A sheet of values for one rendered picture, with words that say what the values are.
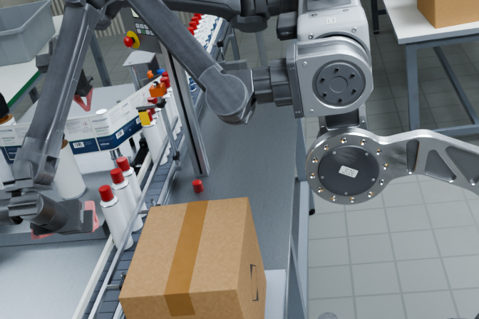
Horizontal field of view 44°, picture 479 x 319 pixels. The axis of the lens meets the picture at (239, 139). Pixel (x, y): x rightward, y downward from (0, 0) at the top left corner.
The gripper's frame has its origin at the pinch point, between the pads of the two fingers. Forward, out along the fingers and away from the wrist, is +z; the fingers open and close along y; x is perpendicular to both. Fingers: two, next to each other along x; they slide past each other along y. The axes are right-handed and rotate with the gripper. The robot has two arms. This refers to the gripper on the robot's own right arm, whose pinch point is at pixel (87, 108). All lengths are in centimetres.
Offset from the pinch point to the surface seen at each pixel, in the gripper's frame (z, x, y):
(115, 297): 26, 18, 59
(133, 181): 13.4, 18.3, 25.1
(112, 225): 16.7, 14.9, 40.5
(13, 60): 36, -109, -154
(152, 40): -18.1, 26.1, -4.3
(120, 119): 14.9, 1.9, -18.3
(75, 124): 11.2, -12.1, -12.0
